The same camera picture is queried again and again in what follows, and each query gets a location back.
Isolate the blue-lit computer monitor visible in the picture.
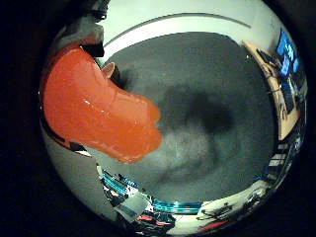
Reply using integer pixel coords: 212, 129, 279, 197
276, 29, 301, 77

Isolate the brown bowl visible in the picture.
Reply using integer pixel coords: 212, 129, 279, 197
101, 61, 121, 87

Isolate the wooden desk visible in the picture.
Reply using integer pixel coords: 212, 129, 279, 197
241, 39, 302, 141

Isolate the dark grey table mat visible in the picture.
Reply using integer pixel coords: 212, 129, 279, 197
88, 32, 277, 203

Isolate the red chair seat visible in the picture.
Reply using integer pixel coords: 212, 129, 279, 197
198, 219, 232, 232

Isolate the red stool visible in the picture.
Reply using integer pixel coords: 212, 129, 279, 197
135, 213, 173, 227

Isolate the orange bottle with green cap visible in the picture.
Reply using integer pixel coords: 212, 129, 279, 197
40, 45, 164, 165

